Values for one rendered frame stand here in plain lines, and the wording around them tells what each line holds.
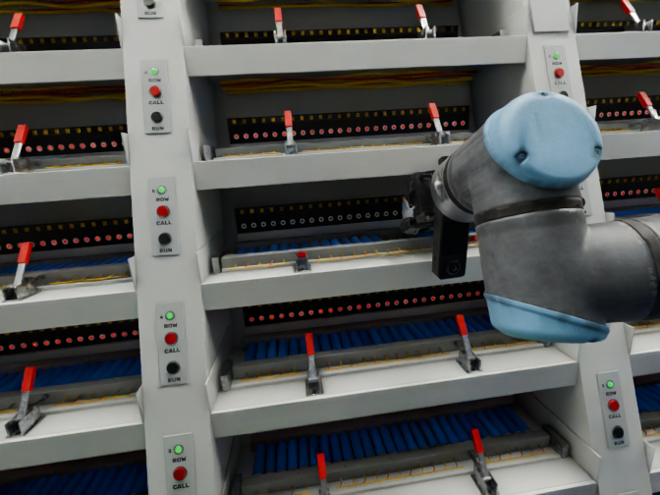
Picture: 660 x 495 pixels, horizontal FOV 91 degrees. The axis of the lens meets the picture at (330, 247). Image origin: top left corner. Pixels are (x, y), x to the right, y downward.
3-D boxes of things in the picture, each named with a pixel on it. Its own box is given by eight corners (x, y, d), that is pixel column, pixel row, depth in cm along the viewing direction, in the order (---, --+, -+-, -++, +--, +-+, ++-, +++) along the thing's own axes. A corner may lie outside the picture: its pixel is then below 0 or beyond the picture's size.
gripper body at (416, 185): (445, 181, 56) (482, 152, 44) (452, 229, 55) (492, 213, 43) (402, 184, 56) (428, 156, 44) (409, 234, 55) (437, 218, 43)
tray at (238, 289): (558, 271, 57) (564, 218, 55) (204, 310, 51) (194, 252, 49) (490, 247, 77) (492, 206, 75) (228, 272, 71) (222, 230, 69)
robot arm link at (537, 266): (674, 345, 24) (640, 184, 26) (506, 353, 27) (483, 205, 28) (600, 326, 33) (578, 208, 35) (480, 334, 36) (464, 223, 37)
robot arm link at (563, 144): (516, 196, 26) (496, 79, 27) (447, 226, 38) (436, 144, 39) (625, 188, 26) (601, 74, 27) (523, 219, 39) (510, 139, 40)
